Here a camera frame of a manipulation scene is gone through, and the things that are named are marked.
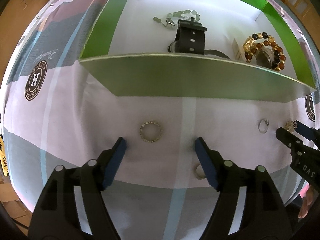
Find red bead bracelet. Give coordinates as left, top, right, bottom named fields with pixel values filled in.
left=245, top=39, right=286, bottom=72

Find person's right hand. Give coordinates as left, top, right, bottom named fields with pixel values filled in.
left=298, top=185, right=314, bottom=218

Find green white cardboard box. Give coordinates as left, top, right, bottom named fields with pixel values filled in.
left=79, top=0, right=316, bottom=102

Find black wrist watch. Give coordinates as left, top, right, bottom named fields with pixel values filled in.
left=167, top=17, right=229, bottom=59

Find plain silver band ring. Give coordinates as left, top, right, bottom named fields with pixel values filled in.
left=194, top=164, right=208, bottom=181

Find small silver ring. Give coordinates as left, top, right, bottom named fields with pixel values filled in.
left=258, top=119, right=270, bottom=134

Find rhinestone circle ring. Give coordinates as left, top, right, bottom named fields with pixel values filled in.
left=139, top=120, right=163, bottom=144

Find wooden headboard frame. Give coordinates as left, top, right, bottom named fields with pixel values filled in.
left=281, top=0, right=319, bottom=49

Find pale green jade bracelet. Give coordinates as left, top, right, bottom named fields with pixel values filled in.
left=152, top=9, right=201, bottom=28

